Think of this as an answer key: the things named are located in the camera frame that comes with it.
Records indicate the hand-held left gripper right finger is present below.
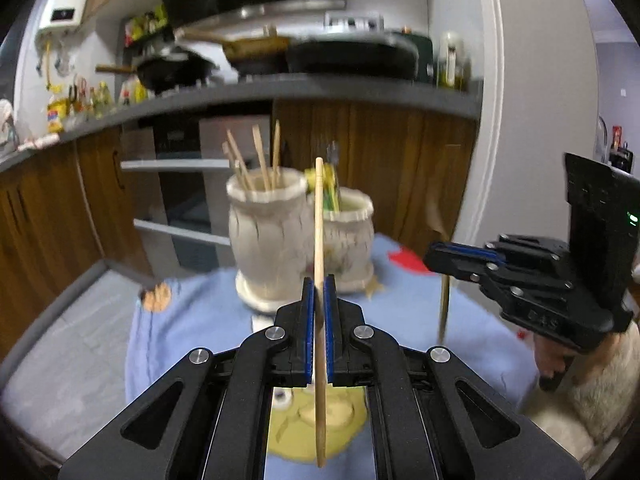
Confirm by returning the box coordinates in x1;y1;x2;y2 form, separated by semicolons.
324;275;586;480

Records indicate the yellow green plastic spoon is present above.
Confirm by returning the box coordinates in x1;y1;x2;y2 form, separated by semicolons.
322;164;342;210

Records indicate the brown frying pan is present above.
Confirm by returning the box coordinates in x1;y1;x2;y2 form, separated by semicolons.
175;25;296;77

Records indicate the grey kitchen countertop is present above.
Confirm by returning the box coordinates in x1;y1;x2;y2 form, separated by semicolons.
0;72;485;172

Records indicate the olive oil bottle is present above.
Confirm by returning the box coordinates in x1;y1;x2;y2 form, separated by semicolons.
439;31;472;92

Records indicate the pink white cloth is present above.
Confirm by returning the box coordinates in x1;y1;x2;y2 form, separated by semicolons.
17;132;59;151

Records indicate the built-in steel oven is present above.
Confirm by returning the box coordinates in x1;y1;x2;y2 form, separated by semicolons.
120;112;281;277

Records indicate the blue cartoon printed cloth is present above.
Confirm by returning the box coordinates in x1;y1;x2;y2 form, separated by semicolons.
125;232;542;480

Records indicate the white jug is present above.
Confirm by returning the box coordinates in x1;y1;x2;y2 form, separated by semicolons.
119;76;151;106

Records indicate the black griddle pan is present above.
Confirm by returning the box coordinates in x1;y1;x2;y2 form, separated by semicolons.
287;35;420;81

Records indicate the wooden base cabinet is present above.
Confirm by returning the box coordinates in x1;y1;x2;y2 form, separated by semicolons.
0;127;152;362
272;100;477;262

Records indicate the person's right forearm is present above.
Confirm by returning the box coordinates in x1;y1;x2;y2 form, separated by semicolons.
520;319;640;467

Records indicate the row of condiment bottles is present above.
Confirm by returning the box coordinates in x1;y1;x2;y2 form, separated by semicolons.
67;77;119;119

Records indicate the white water heater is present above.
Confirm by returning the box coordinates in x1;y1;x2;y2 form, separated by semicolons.
36;0;97;36

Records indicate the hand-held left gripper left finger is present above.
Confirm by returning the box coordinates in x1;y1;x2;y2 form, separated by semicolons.
59;276;317;480

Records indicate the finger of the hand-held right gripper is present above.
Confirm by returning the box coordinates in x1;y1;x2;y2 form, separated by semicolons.
450;272;577;314
423;234;572;287

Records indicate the yellow label oil bottle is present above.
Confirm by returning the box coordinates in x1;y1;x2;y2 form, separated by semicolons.
46;99;70;134

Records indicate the black wok with wooden handle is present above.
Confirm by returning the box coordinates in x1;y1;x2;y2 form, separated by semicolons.
95;42;219;95

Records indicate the person's right hand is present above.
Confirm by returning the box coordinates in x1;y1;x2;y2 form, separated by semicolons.
534;332;576;394

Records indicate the cream ceramic utensil holder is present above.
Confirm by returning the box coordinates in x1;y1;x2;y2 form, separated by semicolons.
226;167;376;314

